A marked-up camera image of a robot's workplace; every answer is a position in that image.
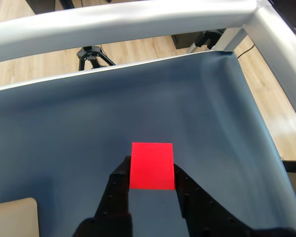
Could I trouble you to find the red cube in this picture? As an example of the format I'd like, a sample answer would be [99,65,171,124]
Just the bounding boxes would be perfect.
[129,142,176,191]

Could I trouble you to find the black silver stand leg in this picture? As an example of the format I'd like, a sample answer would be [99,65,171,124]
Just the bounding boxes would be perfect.
[185,29,226,55]

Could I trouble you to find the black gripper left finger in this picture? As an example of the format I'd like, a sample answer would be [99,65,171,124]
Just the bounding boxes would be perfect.
[74,155,133,237]

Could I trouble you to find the dark blue table mat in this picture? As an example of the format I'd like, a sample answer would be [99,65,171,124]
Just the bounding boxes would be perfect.
[0,50,296,237]

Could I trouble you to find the black floor cable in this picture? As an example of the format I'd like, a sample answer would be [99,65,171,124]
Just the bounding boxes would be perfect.
[236,43,256,60]

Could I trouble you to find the small black cabinet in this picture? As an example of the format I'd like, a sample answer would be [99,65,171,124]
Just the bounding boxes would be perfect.
[171,31,208,50]

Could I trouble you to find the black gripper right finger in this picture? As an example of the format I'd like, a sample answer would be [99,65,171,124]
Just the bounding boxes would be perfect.
[173,163,253,237]

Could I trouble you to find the black tripod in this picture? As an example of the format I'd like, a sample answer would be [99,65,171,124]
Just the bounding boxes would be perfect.
[76,45,117,72]

